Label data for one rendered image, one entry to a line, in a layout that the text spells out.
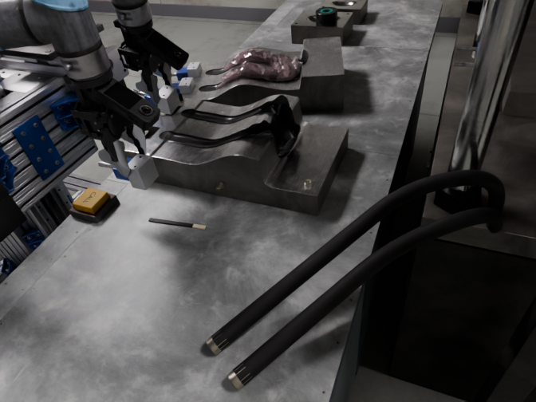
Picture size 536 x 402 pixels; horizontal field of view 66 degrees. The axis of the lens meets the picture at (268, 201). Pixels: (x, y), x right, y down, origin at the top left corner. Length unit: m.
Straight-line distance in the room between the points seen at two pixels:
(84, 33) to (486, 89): 0.67
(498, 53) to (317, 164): 0.41
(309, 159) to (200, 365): 0.50
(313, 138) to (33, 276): 0.69
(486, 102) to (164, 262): 0.68
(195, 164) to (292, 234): 0.28
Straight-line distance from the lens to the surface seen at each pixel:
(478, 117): 0.84
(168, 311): 0.81
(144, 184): 0.89
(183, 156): 0.99
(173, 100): 1.15
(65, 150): 1.43
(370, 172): 1.02
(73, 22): 0.75
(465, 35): 1.78
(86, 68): 0.77
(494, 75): 0.80
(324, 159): 0.96
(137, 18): 1.01
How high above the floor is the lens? 1.45
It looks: 43 degrees down
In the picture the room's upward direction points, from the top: 8 degrees counter-clockwise
